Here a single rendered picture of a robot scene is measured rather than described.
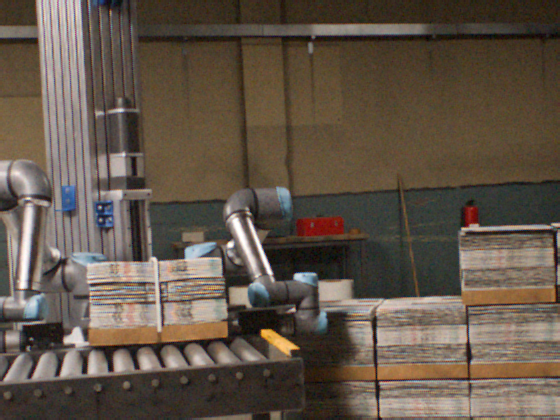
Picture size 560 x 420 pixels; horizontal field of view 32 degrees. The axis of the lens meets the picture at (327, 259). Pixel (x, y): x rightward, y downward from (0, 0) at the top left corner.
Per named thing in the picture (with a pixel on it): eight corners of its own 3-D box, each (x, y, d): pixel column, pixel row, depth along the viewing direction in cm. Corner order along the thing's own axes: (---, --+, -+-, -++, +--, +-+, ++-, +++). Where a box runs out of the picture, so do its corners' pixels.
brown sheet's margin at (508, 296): (462, 293, 341) (461, 281, 341) (546, 290, 337) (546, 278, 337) (461, 304, 304) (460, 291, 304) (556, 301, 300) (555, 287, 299)
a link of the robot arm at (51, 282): (74, 300, 320) (5, 178, 281) (32, 301, 323) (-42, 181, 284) (84, 272, 328) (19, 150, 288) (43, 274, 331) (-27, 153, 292)
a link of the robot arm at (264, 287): (215, 182, 319) (258, 292, 289) (247, 181, 323) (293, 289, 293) (209, 208, 327) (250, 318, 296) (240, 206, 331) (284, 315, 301)
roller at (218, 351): (223, 355, 280) (223, 338, 280) (248, 382, 234) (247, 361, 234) (206, 357, 279) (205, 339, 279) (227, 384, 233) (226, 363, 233)
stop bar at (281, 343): (272, 335, 280) (271, 328, 280) (302, 356, 238) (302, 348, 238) (260, 336, 279) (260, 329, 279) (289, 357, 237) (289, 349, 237)
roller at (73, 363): (83, 366, 271) (82, 349, 271) (80, 396, 226) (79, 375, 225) (65, 368, 270) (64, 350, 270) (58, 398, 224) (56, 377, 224)
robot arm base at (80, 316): (59, 325, 318) (57, 295, 317) (97, 319, 330) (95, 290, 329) (88, 327, 308) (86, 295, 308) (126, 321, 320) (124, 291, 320)
